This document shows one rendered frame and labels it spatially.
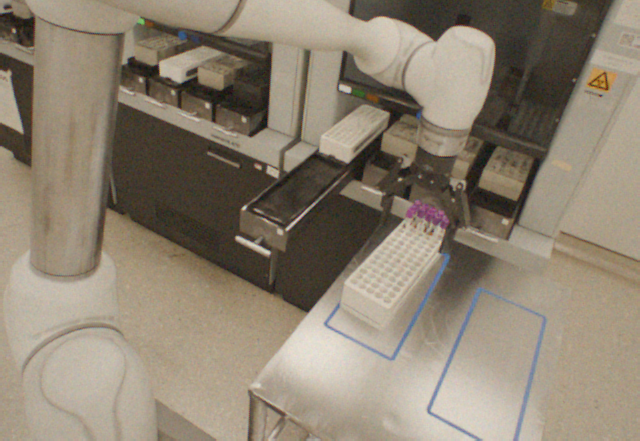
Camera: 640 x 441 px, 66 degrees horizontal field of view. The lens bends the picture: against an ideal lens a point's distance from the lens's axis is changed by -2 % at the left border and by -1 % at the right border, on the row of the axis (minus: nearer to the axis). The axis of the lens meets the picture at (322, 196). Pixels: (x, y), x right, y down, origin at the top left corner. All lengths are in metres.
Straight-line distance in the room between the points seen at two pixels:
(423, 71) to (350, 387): 0.54
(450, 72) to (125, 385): 0.66
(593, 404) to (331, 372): 1.46
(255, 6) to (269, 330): 1.60
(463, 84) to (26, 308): 0.75
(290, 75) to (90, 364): 1.11
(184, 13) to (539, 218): 1.19
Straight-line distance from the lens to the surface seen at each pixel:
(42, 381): 0.75
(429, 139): 0.89
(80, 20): 0.64
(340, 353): 0.93
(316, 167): 1.42
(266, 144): 1.64
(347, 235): 1.64
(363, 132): 1.51
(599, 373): 2.33
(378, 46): 0.89
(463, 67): 0.83
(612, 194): 2.69
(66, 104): 0.68
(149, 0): 0.49
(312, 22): 0.59
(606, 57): 1.32
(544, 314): 1.15
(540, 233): 1.52
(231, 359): 1.92
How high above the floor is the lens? 1.56
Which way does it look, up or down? 35 degrees down
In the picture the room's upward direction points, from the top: 8 degrees clockwise
